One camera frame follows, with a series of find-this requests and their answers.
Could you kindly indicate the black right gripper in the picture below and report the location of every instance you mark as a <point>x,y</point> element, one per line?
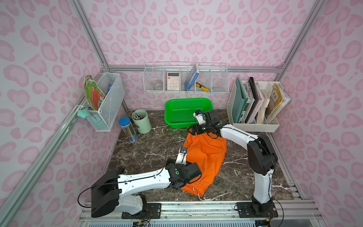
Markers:
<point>197,128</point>

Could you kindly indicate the orange shorts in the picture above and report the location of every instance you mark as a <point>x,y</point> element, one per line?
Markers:
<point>208,151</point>

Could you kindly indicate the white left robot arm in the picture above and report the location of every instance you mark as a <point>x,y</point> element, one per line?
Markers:
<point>114,192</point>

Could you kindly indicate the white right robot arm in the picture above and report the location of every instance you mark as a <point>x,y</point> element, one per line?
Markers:
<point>262,159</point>

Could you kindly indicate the teal folder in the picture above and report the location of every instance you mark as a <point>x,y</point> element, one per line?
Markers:
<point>240,102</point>

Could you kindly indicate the green plastic basket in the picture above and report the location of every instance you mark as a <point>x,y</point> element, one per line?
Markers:
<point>178,113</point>

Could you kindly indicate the yellow utility knife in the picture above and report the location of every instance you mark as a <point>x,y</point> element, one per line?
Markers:
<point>202,87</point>

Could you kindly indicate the white file organizer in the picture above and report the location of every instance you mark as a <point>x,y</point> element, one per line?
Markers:
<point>265,127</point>

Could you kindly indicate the blue book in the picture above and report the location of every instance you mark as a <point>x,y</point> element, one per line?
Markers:
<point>191,79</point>

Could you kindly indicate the black notebook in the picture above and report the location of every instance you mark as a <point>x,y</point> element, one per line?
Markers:
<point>253,95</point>

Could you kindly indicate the pink calculator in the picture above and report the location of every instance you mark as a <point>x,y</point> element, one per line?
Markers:
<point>173,81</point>

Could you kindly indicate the glass jar on shelf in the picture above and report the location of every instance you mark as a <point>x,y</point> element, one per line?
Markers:
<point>158,86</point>

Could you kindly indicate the yellow brown booklet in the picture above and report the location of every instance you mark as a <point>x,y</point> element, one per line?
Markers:
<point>276,98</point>

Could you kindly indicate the mint green pen cup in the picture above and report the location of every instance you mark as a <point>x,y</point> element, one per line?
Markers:
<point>141,120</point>

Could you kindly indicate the clear tube blue label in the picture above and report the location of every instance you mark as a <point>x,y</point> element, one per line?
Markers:
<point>128,129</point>

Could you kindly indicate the white mesh side basket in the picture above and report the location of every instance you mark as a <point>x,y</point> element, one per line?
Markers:
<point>103,119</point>

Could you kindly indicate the green red snack packet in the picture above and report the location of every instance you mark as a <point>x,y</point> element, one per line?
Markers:
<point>93,94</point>

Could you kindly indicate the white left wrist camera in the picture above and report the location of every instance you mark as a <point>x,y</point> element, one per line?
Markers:
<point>181,157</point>

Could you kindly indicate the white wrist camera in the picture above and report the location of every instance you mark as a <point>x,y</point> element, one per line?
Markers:
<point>181,157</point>
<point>199,117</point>

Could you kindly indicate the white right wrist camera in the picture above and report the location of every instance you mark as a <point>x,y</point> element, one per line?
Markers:
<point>199,117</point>

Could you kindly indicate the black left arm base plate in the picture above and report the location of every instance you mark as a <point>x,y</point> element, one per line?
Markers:
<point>151,211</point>

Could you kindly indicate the white wire wall shelf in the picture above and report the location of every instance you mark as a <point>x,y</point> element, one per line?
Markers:
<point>214,76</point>

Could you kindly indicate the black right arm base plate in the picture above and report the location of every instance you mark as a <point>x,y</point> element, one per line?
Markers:
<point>256,210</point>

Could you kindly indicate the mint green wall hook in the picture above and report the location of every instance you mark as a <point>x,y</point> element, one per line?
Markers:
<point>83,113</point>

